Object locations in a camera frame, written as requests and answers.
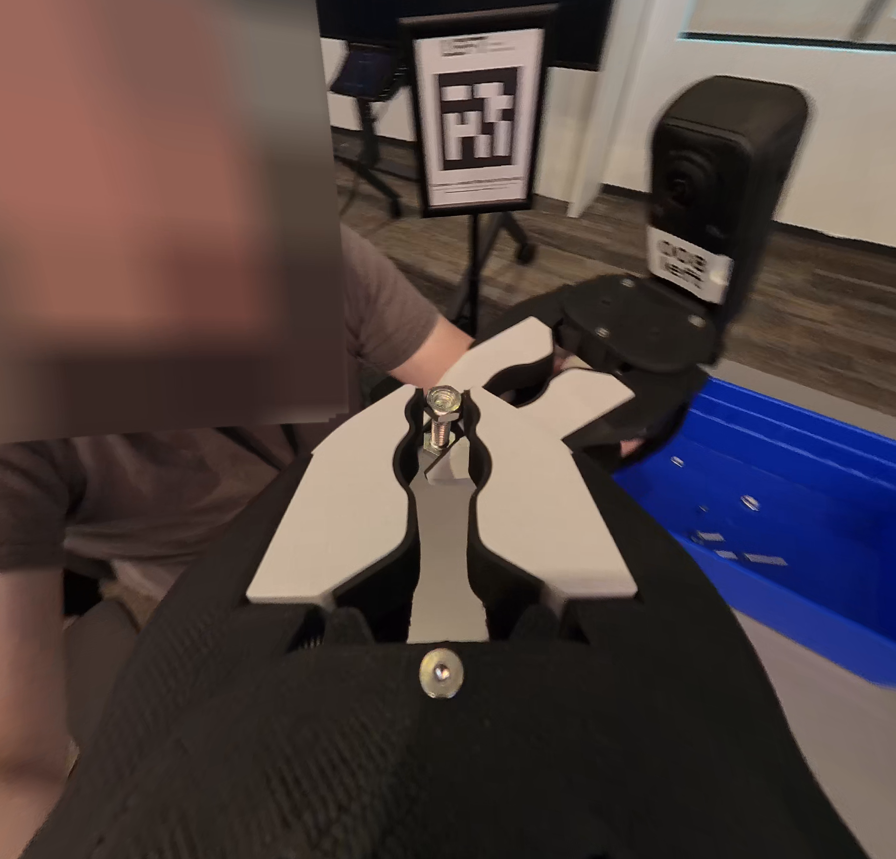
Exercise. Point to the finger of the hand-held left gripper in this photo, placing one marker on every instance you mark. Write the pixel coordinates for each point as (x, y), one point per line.
(581, 397)
(504, 348)

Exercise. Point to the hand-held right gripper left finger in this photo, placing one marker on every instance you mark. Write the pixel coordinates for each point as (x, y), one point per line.
(329, 516)

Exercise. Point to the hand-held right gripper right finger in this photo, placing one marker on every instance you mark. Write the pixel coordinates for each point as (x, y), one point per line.
(553, 516)

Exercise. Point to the blue plastic bin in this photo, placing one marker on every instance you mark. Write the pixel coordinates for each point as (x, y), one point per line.
(805, 593)

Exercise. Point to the person's left forearm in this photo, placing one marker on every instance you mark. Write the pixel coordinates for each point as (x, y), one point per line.
(434, 355)

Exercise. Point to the person's right forearm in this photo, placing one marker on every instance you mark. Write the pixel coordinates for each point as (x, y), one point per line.
(28, 663)

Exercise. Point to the person's left hand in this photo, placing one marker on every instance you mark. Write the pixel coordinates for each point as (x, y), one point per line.
(630, 446)

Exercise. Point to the black framed marker sign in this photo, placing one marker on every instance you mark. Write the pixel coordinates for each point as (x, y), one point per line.
(483, 117)

